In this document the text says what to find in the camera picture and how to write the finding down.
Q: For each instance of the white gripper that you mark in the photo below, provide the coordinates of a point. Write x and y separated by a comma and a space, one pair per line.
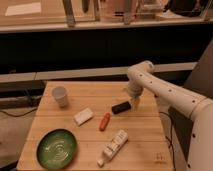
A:
135, 102

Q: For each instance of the black eraser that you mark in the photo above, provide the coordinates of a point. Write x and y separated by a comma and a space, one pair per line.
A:
116, 109

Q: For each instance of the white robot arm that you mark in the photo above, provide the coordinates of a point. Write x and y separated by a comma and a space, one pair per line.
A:
192, 105

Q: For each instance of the white sponge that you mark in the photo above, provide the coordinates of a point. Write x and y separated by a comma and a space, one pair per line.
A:
83, 116

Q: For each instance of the orange carrot toy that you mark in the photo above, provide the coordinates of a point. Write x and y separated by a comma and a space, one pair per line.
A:
104, 122

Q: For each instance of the white plastic bottle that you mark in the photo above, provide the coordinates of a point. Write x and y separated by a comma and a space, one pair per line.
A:
112, 148

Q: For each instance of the translucent plastic cup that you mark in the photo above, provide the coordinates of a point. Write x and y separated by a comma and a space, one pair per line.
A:
60, 96

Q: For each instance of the green plate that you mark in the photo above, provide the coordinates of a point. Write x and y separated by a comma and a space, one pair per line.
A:
57, 149

